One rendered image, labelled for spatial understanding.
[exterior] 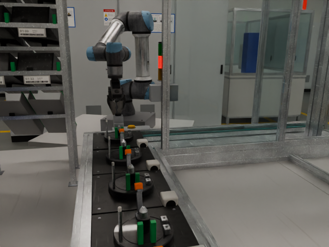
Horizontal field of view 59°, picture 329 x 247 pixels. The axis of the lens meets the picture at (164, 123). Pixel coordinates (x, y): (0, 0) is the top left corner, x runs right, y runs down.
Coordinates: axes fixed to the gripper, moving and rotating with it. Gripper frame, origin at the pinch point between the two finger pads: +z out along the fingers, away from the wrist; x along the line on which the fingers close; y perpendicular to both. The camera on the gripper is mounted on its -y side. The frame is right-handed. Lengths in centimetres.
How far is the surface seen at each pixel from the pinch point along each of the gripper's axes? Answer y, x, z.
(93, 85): 289, 14, 24
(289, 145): -25, -82, 13
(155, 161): -44.8, -10.7, 6.9
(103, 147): -19.5, 7.5, 8.9
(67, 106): -30.8, 19.8, -12.3
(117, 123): -11.9, 0.7, 0.4
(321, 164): -34, -93, 20
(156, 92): -22.5, -15.7, -14.9
